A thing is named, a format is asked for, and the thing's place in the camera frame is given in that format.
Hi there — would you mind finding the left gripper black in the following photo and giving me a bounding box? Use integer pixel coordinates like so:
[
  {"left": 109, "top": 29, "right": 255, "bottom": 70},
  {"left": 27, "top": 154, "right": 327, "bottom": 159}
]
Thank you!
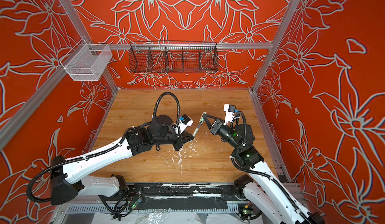
[{"left": 154, "top": 123, "right": 196, "bottom": 149}]

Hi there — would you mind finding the light green pen cap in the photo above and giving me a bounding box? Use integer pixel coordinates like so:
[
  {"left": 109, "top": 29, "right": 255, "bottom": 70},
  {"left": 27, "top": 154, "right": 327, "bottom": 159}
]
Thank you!
[{"left": 200, "top": 112, "right": 207, "bottom": 124}]

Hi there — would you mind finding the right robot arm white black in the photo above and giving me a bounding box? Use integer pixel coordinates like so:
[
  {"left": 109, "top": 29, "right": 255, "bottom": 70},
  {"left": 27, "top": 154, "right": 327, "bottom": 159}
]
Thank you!
[{"left": 201, "top": 111, "right": 325, "bottom": 224}]

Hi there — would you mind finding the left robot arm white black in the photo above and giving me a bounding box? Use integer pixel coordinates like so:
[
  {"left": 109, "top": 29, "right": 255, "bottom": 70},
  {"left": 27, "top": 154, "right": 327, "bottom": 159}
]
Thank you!
[{"left": 50, "top": 114, "right": 194, "bottom": 206}]

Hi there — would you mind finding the white mesh basket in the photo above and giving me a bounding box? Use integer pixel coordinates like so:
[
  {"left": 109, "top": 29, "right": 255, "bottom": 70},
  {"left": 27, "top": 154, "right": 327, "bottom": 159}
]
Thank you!
[{"left": 60, "top": 44, "right": 112, "bottom": 81}]

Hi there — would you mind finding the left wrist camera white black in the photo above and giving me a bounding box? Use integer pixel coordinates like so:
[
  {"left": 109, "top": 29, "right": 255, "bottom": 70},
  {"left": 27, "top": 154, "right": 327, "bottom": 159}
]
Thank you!
[{"left": 177, "top": 114, "right": 194, "bottom": 133}]

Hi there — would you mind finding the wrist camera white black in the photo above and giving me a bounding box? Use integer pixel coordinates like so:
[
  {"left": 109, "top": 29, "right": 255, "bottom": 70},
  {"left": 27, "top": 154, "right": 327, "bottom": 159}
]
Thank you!
[
  {"left": 224, "top": 104, "right": 236, "bottom": 125},
  {"left": 177, "top": 114, "right": 194, "bottom": 133}
]

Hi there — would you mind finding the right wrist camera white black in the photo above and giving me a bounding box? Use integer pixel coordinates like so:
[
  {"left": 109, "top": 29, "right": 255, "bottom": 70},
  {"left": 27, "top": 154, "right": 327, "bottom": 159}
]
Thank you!
[{"left": 224, "top": 104, "right": 236, "bottom": 125}]

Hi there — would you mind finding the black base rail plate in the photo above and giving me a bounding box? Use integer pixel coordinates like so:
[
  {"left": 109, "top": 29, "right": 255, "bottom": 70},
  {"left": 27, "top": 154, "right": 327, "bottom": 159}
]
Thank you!
[{"left": 101, "top": 182, "right": 262, "bottom": 213}]

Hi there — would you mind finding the black wire basket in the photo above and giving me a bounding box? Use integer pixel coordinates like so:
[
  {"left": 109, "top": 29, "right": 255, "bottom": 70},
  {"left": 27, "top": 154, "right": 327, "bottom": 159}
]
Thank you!
[{"left": 128, "top": 41, "right": 219, "bottom": 74}]

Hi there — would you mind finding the aluminium frame bar back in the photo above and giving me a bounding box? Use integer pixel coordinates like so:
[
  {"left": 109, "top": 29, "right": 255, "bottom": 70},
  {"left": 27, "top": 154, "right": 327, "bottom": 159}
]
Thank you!
[{"left": 88, "top": 42, "right": 273, "bottom": 51}]

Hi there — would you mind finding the white slotted cable duct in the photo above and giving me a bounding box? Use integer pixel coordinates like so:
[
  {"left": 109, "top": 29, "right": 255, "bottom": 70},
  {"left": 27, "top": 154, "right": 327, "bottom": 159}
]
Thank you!
[{"left": 65, "top": 204, "right": 239, "bottom": 215}]

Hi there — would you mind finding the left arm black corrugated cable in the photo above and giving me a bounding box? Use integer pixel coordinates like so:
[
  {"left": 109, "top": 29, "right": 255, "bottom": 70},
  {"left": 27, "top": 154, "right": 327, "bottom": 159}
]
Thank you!
[{"left": 26, "top": 92, "right": 181, "bottom": 203}]

